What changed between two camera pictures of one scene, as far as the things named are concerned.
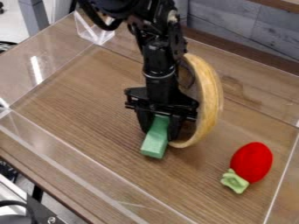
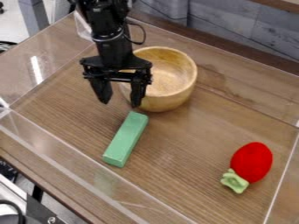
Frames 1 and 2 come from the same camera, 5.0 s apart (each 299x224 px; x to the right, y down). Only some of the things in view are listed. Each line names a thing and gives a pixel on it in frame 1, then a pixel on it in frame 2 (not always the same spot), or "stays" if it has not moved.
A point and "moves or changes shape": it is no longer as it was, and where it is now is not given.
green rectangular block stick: [156, 139] to [122, 145]
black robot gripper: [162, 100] to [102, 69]
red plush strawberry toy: [249, 165] stays
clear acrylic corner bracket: [88, 31] stays
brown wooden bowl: [197, 80] moves or changes shape
